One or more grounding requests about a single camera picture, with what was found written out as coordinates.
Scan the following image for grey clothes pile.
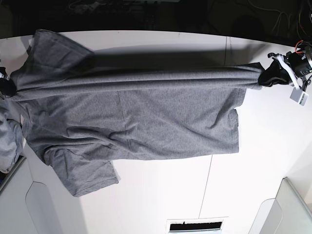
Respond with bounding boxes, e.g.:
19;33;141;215
0;99;23;174

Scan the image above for grey t-shirt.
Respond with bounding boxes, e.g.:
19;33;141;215
10;30;263;197

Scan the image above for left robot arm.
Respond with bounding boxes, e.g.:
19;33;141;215
258;40;312;91

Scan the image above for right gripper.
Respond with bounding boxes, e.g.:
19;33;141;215
0;67;17;97

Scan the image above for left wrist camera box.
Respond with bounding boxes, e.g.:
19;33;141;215
290;88;309;106

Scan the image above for table cable grommet slot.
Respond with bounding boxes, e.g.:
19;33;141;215
166;216;228;234

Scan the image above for white left bin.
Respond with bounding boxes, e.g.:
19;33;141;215
0;156;57;234

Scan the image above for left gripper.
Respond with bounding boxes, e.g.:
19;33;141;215
258;51;310;91

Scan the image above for white bin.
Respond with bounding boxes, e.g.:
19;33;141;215
249;177;312;234
0;156;57;234

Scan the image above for white right bin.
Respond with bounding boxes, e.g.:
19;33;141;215
249;177;312;234

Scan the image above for white cables in background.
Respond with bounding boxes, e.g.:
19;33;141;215
248;0;305;37

